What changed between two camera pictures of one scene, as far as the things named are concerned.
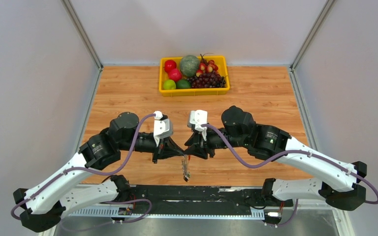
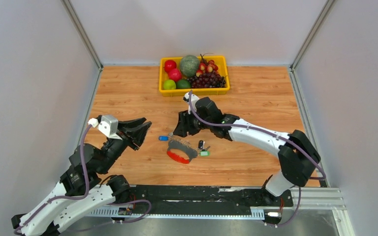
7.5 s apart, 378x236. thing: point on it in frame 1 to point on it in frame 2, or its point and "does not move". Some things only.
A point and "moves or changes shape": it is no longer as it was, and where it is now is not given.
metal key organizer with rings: (184, 166) moves or changes shape
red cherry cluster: (205, 66) does not move
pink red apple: (175, 74) does not move
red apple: (170, 65) does not move
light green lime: (169, 84) does not move
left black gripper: (167, 148) to (133, 131)
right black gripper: (198, 147) to (184, 125)
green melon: (189, 65) does not move
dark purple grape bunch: (211, 79) does not move
